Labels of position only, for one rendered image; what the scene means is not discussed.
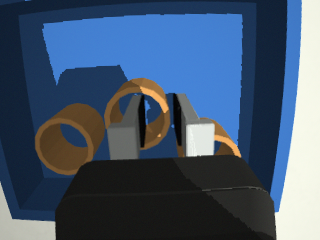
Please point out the bronze bushing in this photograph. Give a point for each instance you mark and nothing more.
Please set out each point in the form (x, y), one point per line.
(56, 152)
(227, 147)
(156, 130)

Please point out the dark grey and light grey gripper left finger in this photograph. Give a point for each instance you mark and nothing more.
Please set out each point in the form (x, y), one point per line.
(122, 137)

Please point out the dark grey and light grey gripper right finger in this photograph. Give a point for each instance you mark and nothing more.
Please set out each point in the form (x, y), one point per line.
(198, 133)

